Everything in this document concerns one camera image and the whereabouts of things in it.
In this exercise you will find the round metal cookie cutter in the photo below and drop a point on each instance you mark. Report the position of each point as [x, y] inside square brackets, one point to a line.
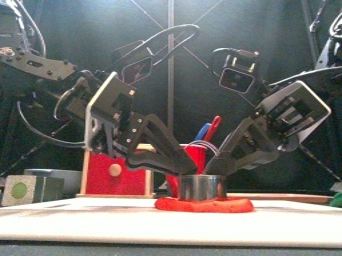
[202, 188]

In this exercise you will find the red play dough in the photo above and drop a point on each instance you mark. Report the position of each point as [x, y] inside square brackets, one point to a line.
[205, 206]

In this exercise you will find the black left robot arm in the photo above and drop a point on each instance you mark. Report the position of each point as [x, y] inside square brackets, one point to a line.
[35, 65]

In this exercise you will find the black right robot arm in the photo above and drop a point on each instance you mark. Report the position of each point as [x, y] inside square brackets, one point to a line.
[329, 50]

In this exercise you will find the red plastic cup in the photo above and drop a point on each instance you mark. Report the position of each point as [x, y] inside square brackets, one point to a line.
[196, 156]

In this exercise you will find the blue plastic utensil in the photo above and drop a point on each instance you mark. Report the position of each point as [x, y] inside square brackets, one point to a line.
[202, 131]

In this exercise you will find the wooden box red drawer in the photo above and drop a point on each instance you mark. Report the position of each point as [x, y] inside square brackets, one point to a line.
[107, 183]

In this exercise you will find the white cutting board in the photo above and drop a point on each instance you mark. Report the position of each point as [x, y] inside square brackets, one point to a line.
[134, 223]

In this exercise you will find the grey cube green dot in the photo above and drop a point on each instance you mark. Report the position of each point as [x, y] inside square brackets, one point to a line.
[42, 190]

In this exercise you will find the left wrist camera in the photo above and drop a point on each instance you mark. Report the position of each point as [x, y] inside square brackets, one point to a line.
[136, 68]

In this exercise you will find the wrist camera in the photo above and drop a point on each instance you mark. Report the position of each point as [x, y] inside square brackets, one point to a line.
[236, 80]
[136, 68]

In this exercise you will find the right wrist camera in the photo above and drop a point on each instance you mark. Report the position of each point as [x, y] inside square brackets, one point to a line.
[236, 80]

